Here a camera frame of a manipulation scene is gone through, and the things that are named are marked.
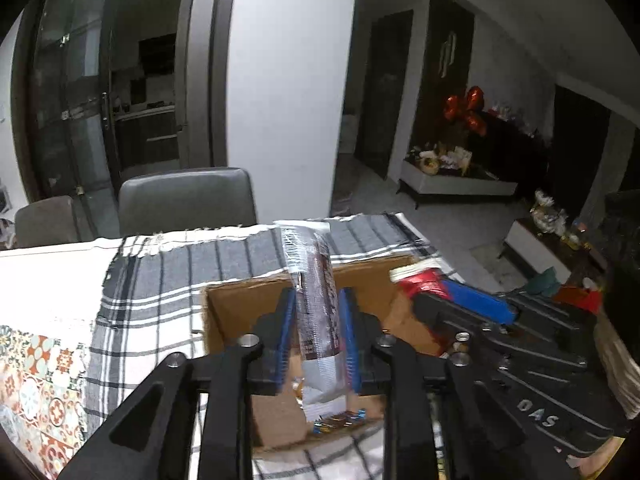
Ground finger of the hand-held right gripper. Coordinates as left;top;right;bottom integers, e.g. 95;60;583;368
442;279;596;328
412;292;588;367

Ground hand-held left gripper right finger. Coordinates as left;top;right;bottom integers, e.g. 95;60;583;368
340;287;531;480

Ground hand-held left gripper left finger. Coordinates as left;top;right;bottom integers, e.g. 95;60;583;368
56;286;298;480

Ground red snack packet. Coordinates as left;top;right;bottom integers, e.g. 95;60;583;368
390;260;453;303

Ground dark snack packet clear edges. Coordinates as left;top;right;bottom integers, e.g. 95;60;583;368
279;225;351;423

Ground brown cardboard box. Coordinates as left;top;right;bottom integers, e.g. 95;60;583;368
200;255;451;453

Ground dark green garment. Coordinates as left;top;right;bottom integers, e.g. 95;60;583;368
525;266;561;296

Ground low coffee table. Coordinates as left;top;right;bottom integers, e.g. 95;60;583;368
502;217;601;286

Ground red jacket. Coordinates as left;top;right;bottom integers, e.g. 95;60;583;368
555;285;603;313

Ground white lotus ornament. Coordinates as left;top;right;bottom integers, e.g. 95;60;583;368
530;190;568;236

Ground white low bench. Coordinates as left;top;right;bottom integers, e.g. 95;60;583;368
397;160;518;208

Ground grey white plaid cloth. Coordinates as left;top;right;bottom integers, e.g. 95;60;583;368
82;212;466;480

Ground dark sideboard cabinet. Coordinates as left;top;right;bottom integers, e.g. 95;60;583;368
470;110;551;196

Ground flower gift arrangement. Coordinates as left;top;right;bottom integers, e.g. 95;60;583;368
407;142;473;176

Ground grey upholstered chair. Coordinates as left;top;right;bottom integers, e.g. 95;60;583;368
118;167;256;237
14;196;81;250

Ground row of small ornaments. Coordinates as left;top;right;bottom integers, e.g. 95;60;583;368
487;102;538;136

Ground red foil balloon bunch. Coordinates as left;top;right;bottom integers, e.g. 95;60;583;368
445;86;488;137

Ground dark tall wardrobe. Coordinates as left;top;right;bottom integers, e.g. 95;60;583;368
415;0;476;146

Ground kitchen counter cabinet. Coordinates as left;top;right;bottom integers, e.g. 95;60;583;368
112;105;178;171

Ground colourful patterned table mat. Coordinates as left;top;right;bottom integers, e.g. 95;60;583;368
0;325;93;480

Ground silver refrigerator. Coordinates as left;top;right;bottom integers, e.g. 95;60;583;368
176;0;221;168

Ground dark framed sliding glass door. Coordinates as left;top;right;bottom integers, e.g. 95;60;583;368
12;0;228;206

